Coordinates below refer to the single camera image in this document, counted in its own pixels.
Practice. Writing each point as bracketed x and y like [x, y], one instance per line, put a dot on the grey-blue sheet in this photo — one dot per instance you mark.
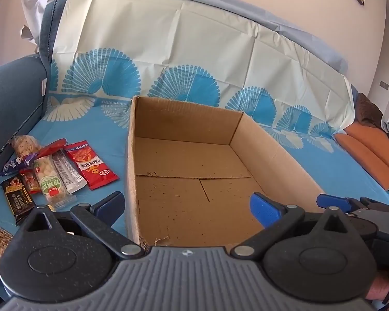
[278, 19]

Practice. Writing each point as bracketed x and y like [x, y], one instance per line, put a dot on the purple snack packet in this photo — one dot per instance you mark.
[13, 165]

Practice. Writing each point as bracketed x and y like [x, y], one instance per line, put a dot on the blue fan-patterned tablecloth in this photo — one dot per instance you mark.
[94, 126]

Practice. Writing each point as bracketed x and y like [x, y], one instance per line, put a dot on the white green nut packet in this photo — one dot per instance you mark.
[50, 183]

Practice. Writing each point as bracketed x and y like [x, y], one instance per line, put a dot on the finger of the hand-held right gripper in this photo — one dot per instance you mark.
[335, 201]

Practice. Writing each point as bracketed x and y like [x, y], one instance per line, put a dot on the brown cardboard box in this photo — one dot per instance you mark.
[188, 168]

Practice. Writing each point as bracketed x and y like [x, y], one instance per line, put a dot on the yellow red-topped snack packet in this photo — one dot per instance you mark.
[53, 147]

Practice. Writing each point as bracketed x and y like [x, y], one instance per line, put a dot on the small red orange packet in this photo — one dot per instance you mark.
[30, 183]

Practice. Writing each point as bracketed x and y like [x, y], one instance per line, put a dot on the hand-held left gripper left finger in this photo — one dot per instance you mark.
[112, 202]

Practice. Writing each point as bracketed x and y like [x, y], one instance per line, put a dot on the orange cushion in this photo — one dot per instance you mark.
[376, 142]
[363, 158]

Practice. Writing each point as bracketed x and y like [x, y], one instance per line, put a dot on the clear peanut bag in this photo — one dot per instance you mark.
[24, 145]

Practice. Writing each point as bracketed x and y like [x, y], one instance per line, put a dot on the silver snack packet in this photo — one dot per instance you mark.
[68, 173]

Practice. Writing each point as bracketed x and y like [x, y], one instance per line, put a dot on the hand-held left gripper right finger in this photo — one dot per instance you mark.
[265, 209]

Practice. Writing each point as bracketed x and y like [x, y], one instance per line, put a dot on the black gold snack packet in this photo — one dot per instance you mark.
[17, 197]

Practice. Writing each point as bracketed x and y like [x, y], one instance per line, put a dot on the large red snack packet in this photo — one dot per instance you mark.
[92, 165]

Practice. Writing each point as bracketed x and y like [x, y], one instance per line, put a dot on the wall switch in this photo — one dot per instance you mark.
[384, 85]

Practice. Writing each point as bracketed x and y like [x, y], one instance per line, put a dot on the brown cloth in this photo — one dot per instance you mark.
[369, 110]

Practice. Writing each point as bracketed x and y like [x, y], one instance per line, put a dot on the person's right forearm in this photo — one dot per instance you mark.
[377, 286]

